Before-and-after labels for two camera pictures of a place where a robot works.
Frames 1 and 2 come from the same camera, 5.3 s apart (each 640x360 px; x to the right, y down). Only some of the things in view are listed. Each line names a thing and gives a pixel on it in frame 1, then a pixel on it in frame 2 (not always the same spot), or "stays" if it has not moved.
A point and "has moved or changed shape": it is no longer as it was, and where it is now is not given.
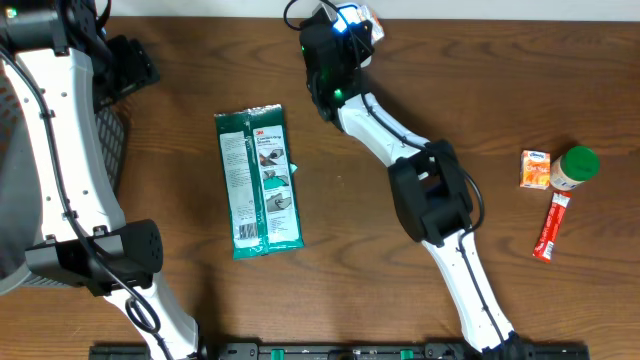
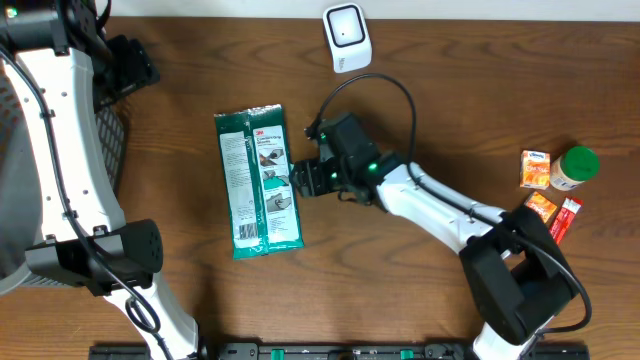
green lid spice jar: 576,165 stays
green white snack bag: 259,181 stays
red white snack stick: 559,206 has moved or changed shape
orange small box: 365,13 -> 544,207
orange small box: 535,169 stays
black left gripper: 142,69 stays
